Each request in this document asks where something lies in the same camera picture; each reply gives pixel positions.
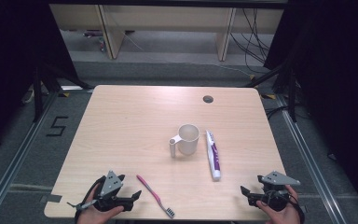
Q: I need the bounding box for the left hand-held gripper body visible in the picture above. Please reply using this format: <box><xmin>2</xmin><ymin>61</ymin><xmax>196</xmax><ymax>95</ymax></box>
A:
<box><xmin>92</xmin><ymin>170</ymin><xmax>134</xmax><ymax>213</ymax></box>

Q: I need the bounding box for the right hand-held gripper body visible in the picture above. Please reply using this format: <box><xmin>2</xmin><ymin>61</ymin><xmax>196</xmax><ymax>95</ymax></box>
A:
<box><xmin>247</xmin><ymin>170</ymin><xmax>301</xmax><ymax>213</ymax></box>

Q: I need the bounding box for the pink and grey toothbrush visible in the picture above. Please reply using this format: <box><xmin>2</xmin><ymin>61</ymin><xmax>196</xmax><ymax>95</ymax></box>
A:
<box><xmin>136</xmin><ymin>175</ymin><xmax>176</xmax><ymax>219</ymax></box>

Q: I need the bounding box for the white and purple toothpaste tube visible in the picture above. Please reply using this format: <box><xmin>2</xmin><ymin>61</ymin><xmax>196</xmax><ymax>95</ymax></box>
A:
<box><xmin>205</xmin><ymin>130</ymin><xmax>222</xmax><ymax>182</ymax></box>

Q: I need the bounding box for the white cup with handle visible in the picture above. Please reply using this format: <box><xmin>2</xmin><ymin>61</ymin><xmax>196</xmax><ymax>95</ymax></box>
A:
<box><xmin>168</xmin><ymin>123</ymin><xmax>200</xmax><ymax>159</ymax></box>

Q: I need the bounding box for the person's left hand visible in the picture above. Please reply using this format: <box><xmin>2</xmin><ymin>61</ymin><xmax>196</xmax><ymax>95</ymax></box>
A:
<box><xmin>76</xmin><ymin>183</ymin><xmax>126</xmax><ymax>224</ymax></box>

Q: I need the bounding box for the person's right hand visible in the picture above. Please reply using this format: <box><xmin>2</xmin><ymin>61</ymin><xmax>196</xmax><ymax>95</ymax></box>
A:
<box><xmin>255</xmin><ymin>185</ymin><xmax>302</xmax><ymax>224</ymax></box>

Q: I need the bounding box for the grey tape strip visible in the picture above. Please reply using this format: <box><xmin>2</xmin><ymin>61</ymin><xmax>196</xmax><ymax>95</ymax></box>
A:
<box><xmin>39</xmin><ymin>193</ymin><xmax>63</xmax><ymax>203</ymax></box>

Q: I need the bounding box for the black metal stand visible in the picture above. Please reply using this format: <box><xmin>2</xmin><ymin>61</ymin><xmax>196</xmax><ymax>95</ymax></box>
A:
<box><xmin>244</xmin><ymin>61</ymin><xmax>298</xmax><ymax>123</ymax></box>
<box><xmin>32</xmin><ymin>61</ymin><xmax>95</xmax><ymax>123</ymax></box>

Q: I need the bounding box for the black curtain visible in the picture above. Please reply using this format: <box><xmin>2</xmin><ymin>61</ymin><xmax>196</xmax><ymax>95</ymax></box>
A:
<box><xmin>263</xmin><ymin>0</ymin><xmax>358</xmax><ymax>214</ymax></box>
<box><xmin>0</xmin><ymin>0</ymin><xmax>79</xmax><ymax>157</ymax></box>

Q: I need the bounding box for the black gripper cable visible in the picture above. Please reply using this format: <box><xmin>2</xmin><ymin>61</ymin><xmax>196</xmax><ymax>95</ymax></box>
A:
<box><xmin>288</xmin><ymin>194</ymin><xmax>308</xmax><ymax>224</ymax></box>
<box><xmin>74</xmin><ymin>175</ymin><xmax>107</xmax><ymax>224</ymax></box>

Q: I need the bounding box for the grey cable plug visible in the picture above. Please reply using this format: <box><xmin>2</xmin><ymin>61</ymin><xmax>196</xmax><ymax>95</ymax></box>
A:
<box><xmin>66</xmin><ymin>200</ymin><xmax>98</xmax><ymax>211</ymax></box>

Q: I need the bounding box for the aluminium floor rail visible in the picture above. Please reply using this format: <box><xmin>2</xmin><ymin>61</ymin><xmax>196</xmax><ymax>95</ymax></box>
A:
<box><xmin>0</xmin><ymin>91</ymin><xmax>59</xmax><ymax>224</ymax></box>
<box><xmin>275</xmin><ymin>94</ymin><xmax>347</xmax><ymax>224</ymax></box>

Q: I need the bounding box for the black floor cable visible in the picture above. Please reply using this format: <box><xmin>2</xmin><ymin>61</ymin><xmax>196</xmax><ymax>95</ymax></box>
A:
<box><xmin>265</xmin><ymin>105</ymin><xmax>294</xmax><ymax>121</ymax></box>

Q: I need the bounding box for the bundle of black cables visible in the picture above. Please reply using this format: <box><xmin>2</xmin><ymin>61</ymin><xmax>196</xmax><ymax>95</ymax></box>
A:
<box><xmin>229</xmin><ymin>7</ymin><xmax>272</xmax><ymax>75</ymax></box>

